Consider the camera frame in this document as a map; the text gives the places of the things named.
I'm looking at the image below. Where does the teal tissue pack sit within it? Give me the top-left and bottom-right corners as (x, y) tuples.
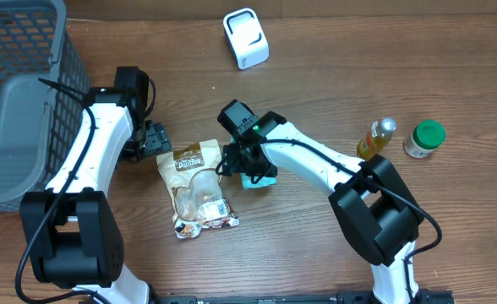
(230, 137), (276, 189)

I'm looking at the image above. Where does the brown snack packet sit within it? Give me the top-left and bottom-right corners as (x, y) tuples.
(156, 139), (239, 239)

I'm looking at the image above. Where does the clear yellow liquid bottle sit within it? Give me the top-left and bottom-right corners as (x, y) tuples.
(357, 117), (396, 160)

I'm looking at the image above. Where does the green lid white jar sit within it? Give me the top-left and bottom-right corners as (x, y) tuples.
(403, 120), (446, 158)

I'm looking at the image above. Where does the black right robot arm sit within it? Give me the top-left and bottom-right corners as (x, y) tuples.
(216, 100), (423, 303)

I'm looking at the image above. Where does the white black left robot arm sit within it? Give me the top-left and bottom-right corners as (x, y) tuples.
(14, 66), (172, 303)

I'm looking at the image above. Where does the white barcode scanner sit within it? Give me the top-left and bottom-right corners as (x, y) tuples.
(222, 8), (270, 70)

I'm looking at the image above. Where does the grey plastic mesh basket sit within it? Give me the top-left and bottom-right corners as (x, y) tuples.
(0, 0), (91, 211)

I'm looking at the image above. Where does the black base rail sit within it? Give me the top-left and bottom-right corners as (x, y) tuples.
(152, 289), (455, 304)

